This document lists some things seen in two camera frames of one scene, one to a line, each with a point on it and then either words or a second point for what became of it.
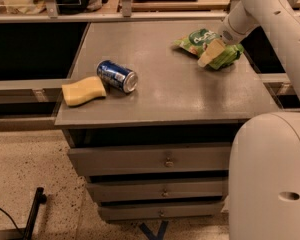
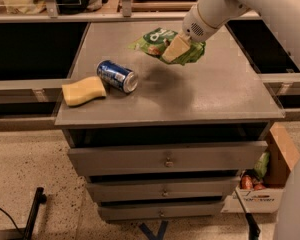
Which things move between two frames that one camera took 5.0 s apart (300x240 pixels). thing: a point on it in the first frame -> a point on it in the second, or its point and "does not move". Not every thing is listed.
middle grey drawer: x=126 y=191 does not move
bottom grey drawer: x=149 y=211 does not move
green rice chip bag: x=196 y=41 -> x=160 y=39
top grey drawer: x=205 y=156 does not move
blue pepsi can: x=117 y=76 does not move
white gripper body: x=228 y=34 -> x=194 y=26
